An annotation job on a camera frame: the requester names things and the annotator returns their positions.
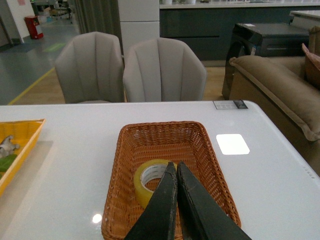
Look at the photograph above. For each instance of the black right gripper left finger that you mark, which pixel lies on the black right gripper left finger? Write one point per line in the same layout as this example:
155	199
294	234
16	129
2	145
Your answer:
158	221

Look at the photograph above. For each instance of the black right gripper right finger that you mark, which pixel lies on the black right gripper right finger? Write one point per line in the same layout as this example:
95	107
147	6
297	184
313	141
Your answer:
201	218

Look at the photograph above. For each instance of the yellow packing tape roll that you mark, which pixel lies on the yellow packing tape roll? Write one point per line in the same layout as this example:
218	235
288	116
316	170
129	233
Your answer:
147	172

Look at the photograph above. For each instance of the brown wicker basket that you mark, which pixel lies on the brown wicker basket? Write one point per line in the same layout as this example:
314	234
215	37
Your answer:
174	141

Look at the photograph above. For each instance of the yellow woven basket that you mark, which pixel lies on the yellow woven basket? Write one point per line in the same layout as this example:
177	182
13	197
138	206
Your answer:
17	139

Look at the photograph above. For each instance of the label sticker on table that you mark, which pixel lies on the label sticker on table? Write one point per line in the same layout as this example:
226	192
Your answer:
230	104

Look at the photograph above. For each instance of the beige sofa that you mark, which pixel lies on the beige sofa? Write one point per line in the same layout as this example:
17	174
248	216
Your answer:
280	87

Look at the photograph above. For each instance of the grey chair right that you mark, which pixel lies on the grey chair right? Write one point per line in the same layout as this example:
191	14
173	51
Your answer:
163	70

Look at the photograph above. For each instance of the grey chair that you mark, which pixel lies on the grey chair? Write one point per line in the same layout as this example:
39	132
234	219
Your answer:
163	70
90	69

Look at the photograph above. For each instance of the orange toy carrot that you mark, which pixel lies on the orange toy carrot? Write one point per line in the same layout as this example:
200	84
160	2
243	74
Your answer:
6	162

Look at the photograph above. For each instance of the small panda figurine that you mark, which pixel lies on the small panda figurine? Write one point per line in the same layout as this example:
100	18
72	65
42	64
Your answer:
7	147

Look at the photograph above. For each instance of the grey chair left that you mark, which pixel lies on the grey chair left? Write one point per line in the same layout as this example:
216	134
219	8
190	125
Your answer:
90	69

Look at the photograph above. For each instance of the black appliance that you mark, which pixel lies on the black appliance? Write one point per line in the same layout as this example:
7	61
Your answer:
264	40

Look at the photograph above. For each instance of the brown cushion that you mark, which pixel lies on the brown cushion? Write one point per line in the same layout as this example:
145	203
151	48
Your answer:
312	67

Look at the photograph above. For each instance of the dark grey counter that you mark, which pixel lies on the dark grey counter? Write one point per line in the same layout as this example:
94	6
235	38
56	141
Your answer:
207	27

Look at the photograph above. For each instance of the red box on floor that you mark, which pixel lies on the red box on floor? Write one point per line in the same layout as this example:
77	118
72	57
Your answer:
34	28

